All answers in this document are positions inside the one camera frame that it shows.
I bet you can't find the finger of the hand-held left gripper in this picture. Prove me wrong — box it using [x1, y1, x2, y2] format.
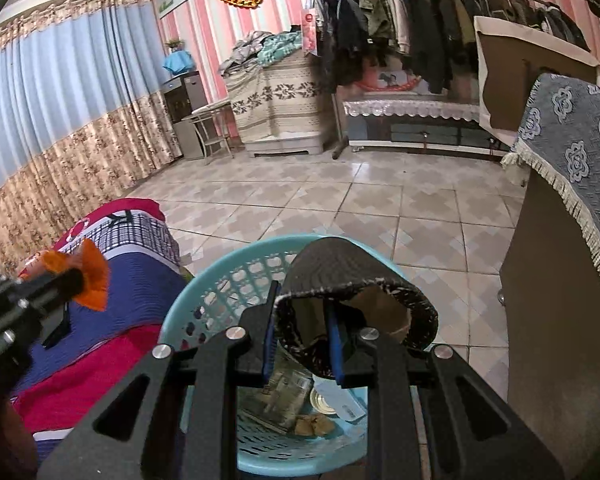
[17, 266, 86, 311]

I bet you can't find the black knit hat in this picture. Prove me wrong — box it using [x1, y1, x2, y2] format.
[274, 236, 439, 378]

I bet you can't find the beige board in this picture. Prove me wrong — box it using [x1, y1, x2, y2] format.
[474, 15, 600, 133]

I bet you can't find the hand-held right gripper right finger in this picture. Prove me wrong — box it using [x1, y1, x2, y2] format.
[325, 305, 566, 480]

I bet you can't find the chest under patterned cloth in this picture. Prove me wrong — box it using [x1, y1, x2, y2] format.
[225, 52, 326, 158]

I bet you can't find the water dispenser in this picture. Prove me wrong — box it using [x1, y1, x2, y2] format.
[161, 71, 210, 161]

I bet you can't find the pink hanging bag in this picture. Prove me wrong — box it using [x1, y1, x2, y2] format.
[301, 10, 322, 57]

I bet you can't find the orange snack wrapper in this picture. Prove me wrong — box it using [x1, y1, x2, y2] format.
[17, 238, 110, 311]

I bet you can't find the small round can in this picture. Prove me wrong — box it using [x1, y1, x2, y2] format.
[310, 387, 338, 418]

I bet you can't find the pile of clothes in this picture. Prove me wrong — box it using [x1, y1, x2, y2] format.
[219, 30, 303, 73]

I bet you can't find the beige printed snack packet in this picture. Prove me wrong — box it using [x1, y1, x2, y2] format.
[237, 355, 315, 433]

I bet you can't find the striped checked blanket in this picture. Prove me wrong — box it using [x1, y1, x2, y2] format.
[7, 198, 191, 466]

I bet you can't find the blue cloth cover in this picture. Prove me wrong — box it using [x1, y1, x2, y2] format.
[162, 50, 196, 76]

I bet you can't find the person's left forearm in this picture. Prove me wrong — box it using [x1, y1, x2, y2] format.
[0, 395, 37, 480]

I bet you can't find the blue patterned fringed cloth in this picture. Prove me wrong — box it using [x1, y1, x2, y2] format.
[500, 72, 600, 426]

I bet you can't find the brown paper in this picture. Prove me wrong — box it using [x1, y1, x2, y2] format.
[294, 412, 337, 437]

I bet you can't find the brown wooden cabinet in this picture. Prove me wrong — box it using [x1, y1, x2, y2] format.
[499, 160, 600, 480]

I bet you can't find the white paper slip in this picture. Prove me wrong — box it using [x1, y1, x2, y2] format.
[312, 377, 368, 421]

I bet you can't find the dark low cabinet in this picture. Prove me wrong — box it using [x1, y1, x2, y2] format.
[347, 115, 511, 155]

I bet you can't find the white lace cloth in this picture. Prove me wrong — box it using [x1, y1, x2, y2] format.
[342, 99, 481, 122]

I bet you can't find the row of hanging clothes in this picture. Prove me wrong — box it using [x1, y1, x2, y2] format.
[314, 0, 591, 96]

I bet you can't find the blue floral curtain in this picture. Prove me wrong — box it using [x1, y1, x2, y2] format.
[0, 0, 183, 276]

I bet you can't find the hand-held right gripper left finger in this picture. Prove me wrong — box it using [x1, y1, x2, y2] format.
[37, 280, 281, 480]

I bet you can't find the teal plastic basket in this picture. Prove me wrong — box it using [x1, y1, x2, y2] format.
[157, 234, 416, 478]

